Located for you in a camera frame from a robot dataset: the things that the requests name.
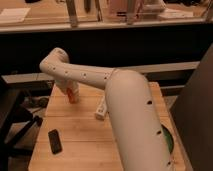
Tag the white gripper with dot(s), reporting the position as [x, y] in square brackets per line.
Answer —
[64, 84]

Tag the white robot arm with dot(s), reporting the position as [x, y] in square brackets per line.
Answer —
[135, 122]

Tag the green bowl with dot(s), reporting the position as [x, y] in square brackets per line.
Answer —
[169, 138]

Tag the dark panel at right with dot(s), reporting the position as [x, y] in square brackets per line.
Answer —
[192, 113]

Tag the white plastic bottle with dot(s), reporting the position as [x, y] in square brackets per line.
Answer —
[101, 110]

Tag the white paper sheet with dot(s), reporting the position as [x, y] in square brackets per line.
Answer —
[13, 15]

